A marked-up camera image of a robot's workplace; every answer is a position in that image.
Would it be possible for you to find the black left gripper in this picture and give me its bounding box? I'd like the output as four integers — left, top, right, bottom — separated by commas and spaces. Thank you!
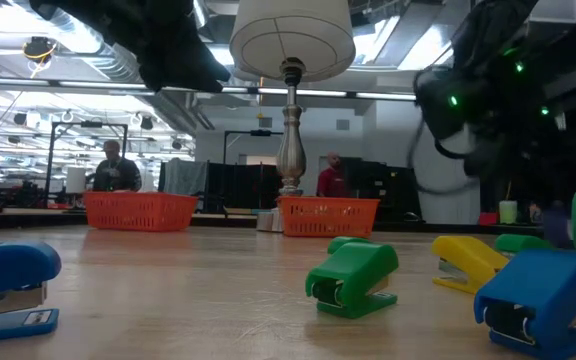
30, 0, 232, 94

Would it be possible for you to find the orange plastic mesh basket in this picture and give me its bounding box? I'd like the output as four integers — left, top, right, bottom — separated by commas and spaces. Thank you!
83, 191, 200, 233
276, 195, 382, 240

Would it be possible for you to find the green mini stapler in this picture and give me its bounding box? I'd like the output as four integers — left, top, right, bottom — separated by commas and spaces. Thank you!
304, 241, 400, 320
493, 233, 555, 254
326, 235, 372, 255

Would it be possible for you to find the blue mini stapler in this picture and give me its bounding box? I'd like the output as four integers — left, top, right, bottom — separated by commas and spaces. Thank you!
473, 248, 576, 360
0, 241, 63, 346

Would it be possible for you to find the yellow mini stapler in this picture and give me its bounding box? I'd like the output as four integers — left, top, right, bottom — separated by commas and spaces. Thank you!
430, 235, 511, 296

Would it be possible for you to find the blue tape roll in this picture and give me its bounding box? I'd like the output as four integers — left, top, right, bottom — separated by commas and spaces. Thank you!
541, 202, 575, 250

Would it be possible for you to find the grey cloth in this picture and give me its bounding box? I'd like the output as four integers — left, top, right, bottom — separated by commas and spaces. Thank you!
159, 158, 210, 197

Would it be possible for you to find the black gantry stand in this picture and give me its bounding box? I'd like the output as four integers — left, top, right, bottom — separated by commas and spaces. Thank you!
43, 120, 130, 206

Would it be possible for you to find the white shade silver table lamp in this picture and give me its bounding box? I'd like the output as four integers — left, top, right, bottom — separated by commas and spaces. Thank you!
229, 0, 357, 233

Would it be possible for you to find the person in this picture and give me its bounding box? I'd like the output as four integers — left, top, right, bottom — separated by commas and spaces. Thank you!
91, 139, 144, 193
315, 151, 350, 198

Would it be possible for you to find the black partition panel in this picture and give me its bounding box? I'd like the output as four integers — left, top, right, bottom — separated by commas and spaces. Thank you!
202, 160, 284, 214

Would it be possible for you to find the white cylinder shade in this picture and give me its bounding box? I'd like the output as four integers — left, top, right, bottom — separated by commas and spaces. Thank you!
65, 165, 88, 195

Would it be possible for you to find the black cabinet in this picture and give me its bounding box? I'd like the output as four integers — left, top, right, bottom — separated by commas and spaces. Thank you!
340, 157, 422, 221

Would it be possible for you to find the pale green cup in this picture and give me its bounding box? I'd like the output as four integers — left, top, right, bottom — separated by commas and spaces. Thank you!
498, 200, 519, 225

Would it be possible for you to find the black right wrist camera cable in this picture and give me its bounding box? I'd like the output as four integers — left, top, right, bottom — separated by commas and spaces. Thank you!
406, 117, 477, 197

